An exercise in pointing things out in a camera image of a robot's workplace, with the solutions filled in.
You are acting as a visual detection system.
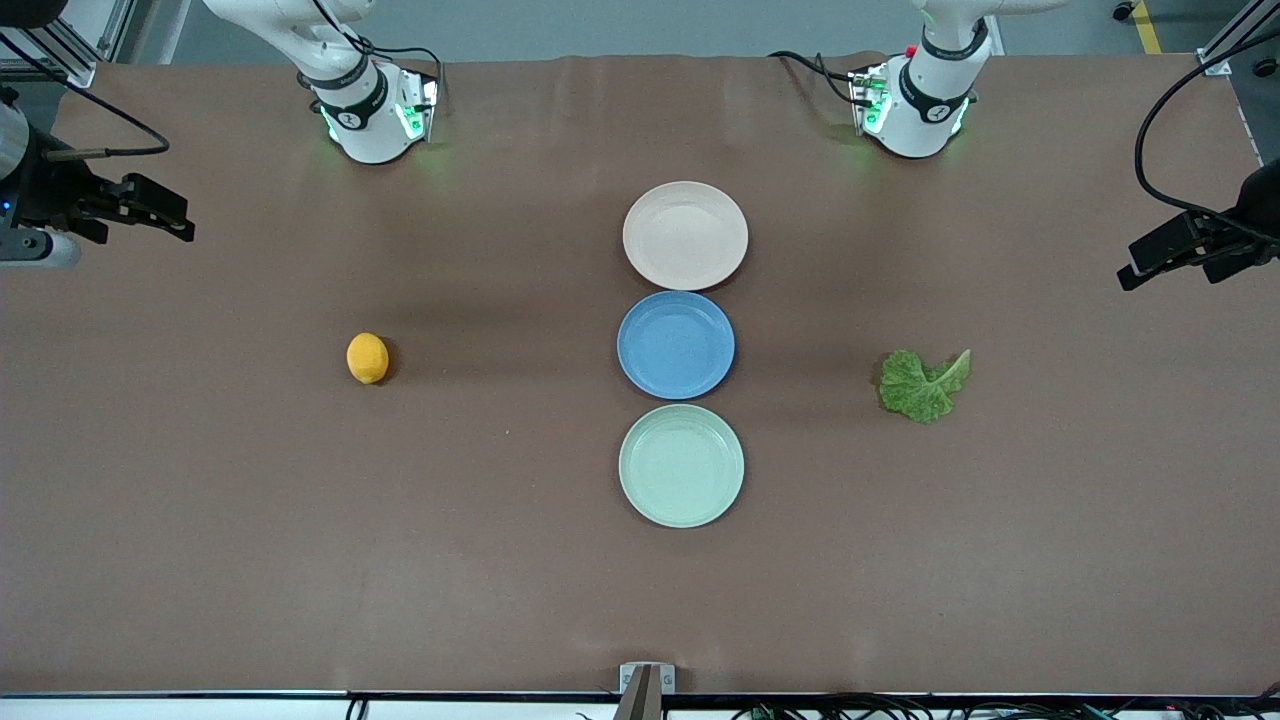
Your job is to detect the yellow lemon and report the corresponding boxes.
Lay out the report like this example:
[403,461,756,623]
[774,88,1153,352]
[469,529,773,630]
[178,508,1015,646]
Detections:
[346,332,390,386]

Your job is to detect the green lettuce leaf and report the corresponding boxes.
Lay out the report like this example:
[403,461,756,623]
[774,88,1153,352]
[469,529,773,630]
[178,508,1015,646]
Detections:
[879,348,973,425]

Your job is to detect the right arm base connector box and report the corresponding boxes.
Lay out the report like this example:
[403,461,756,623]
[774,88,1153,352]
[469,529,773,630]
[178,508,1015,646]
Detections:
[395,68,441,143]

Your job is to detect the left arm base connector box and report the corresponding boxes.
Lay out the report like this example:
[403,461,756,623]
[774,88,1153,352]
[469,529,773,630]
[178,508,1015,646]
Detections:
[848,65,893,137]

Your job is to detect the brown table mat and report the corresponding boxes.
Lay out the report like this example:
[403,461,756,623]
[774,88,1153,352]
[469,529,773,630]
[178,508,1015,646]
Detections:
[0,52,1280,696]

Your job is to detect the beige round plate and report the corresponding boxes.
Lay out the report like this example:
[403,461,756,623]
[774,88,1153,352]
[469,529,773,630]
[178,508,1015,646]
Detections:
[622,181,750,292]

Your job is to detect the blue round plate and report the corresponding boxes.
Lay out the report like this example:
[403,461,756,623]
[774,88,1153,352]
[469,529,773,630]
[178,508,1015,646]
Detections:
[616,291,736,401]

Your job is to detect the pale green round plate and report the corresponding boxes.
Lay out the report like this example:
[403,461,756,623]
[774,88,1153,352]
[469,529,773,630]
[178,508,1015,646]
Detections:
[617,403,746,529]

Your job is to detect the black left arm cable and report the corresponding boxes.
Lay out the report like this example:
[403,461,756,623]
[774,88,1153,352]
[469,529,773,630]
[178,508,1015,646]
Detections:
[1134,48,1280,241]

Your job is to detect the aluminium frame profile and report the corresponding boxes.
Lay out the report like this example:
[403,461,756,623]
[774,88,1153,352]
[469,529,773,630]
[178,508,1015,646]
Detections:
[0,0,136,91]
[1195,0,1280,77]

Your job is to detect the black right base cable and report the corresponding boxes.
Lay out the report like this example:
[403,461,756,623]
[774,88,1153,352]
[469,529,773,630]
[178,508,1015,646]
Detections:
[297,0,447,113]

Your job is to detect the black base cable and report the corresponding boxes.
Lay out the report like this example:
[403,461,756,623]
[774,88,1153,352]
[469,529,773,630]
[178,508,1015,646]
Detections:
[768,50,873,107]
[297,0,447,113]

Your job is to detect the black left base cable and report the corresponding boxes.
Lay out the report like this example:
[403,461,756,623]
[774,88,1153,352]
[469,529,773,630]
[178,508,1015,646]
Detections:
[768,50,873,107]

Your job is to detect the metal bracket with post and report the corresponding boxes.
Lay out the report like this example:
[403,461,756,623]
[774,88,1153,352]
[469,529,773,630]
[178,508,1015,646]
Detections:
[612,662,677,720]

